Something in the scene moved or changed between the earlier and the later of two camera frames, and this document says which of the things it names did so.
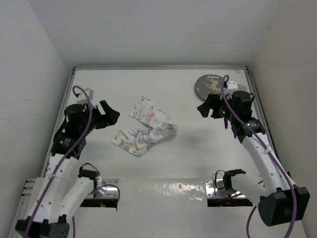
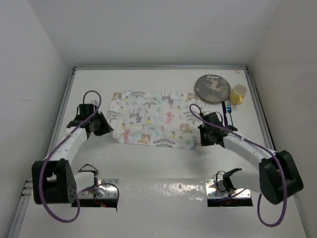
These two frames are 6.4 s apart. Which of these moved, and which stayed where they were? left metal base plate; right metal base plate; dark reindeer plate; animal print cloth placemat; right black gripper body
Moved: right black gripper body; animal print cloth placemat
Stayed: dark reindeer plate; right metal base plate; left metal base plate
